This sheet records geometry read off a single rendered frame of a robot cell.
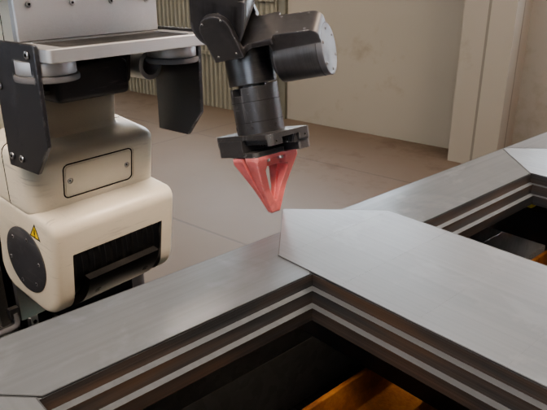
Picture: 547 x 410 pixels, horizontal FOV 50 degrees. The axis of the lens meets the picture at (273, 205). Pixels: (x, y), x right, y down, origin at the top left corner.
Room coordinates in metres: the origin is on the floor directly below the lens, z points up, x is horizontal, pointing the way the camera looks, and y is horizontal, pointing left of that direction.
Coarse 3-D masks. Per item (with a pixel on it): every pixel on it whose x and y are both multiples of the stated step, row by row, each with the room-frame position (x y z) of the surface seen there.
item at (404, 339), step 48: (528, 192) 0.79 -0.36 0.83; (288, 288) 0.48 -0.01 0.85; (336, 288) 0.48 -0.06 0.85; (192, 336) 0.41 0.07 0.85; (240, 336) 0.43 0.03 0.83; (384, 336) 0.43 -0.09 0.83; (432, 336) 0.40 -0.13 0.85; (96, 384) 0.35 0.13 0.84; (144, 384) 0.37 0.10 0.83; (432, 384) 0.38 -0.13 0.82; (480, 384) 0.36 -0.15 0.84; (528, 384) 0.34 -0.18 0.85
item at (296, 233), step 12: (300, 216) 0.64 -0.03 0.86; (312, 216) 0.64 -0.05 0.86; (324, 216) 0.64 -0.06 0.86; (336, 216) 0.64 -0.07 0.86; (348, 216) 0.64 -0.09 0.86; (360, 216) 0.64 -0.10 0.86; (372, 216) 0.64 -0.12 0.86; (288, 228) 0.61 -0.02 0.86; (300, 228) 0.61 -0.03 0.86; (312, 228) 0.61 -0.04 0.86; (324, 228) 0.61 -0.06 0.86; (336, 228) 0.61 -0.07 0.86; (288, 240) 0.57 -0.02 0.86; (300, 240) 0.57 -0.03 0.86; (312, 240) 0.57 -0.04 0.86
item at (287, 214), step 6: (282, 210) 0.66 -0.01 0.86; (288, 210) 0.66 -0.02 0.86; (294, 210) 0.66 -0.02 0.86; (300, 210) 0.66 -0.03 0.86; (306, 210) 0.66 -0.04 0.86; (312, 210) 0.66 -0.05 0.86; (282, 216) 0.64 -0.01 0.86; (288, 216) 0.64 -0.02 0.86; (294, 216) 0.64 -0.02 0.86; (282, 222) 0.62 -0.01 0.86
